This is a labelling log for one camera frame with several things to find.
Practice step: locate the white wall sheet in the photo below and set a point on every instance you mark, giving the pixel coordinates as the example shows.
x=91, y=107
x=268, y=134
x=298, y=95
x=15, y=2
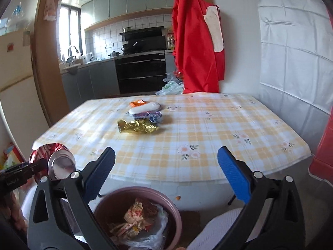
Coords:
x=294, y=57

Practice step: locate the paper note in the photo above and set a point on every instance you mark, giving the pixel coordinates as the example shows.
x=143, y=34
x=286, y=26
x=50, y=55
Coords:
x=50, y=7

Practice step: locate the maroon trash bin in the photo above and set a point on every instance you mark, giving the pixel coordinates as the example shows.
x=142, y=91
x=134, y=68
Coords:
x=104, y=208

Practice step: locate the cream refrigerator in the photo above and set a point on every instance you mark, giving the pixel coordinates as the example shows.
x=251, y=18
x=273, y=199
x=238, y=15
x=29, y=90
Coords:
x=18, y=88

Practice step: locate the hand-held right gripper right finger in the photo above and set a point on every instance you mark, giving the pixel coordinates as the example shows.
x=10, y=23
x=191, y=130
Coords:
x=234, y=174

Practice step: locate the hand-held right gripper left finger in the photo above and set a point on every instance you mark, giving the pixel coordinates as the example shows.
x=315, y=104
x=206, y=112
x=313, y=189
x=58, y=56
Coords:
x=100, y=172

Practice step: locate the pile of plastic bags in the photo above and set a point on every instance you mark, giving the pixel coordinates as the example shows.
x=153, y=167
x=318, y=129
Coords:
x=170, y=86

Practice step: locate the gold foil wrapper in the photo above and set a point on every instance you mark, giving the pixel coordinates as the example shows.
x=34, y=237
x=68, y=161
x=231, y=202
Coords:
x=135, y=127

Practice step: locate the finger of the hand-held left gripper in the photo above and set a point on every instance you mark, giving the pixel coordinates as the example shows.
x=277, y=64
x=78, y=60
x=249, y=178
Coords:
x=35, y=168

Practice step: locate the orange snack packet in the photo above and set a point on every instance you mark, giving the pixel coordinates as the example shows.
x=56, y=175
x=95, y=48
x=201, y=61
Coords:
x=137, y=103

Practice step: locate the white snack packet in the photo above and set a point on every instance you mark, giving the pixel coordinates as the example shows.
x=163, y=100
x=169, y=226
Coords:
x=145, y=108

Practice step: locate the metal kitchen faucet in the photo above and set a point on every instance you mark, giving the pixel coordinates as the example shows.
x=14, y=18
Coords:
x=72, y=50

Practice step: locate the steel cooking pot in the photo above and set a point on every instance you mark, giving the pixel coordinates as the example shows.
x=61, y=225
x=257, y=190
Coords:
x=114, y=54

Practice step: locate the black range hood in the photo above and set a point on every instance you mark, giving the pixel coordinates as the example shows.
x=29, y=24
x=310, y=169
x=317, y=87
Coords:
x=144, y=37

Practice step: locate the red cloth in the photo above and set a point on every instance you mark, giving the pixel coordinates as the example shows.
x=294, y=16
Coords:
x=324, y=158

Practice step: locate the person's white trouser leg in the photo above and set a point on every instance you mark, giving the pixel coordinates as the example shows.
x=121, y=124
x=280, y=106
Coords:
x=221, y=231

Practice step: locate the yellow checked floral tablecloth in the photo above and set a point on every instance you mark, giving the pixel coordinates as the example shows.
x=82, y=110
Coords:
x=197, y=130

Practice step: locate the colourful packaging bag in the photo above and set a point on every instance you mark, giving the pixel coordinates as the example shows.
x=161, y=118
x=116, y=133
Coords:
x=10, y=156

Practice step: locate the grey kitchen cabinets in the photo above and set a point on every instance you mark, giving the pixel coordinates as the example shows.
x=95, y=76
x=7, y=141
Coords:
x=89, y=83

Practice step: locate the flower print plastic bag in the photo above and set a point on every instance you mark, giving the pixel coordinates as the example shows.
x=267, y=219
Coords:
x=153, y=235

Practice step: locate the red drink can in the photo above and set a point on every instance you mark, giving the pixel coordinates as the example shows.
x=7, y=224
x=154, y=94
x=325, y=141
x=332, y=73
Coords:
x=43, y=152

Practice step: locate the pale green wall cabinets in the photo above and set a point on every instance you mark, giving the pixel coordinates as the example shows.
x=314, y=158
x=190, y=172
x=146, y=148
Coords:
x=124, y=2

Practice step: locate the clear plastic bags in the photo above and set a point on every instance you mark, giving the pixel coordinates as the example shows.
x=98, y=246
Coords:
x=14, y=18

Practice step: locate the crumpled printed wrappers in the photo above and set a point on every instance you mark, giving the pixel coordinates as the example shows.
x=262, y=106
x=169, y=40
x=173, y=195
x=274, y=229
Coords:
x=132, y=220

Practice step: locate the black built-in oven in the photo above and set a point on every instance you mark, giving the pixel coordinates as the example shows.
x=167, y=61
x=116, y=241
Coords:
x=141, y=73

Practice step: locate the kitchen window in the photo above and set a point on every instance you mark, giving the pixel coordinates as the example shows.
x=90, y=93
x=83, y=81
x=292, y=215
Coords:
x=69, y=31

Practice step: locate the wooden door frame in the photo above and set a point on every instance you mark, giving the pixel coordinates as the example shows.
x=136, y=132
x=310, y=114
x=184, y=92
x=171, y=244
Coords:
x=46, y=57

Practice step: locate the red apron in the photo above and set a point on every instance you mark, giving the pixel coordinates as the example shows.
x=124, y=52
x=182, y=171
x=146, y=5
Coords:
x=197, y=52

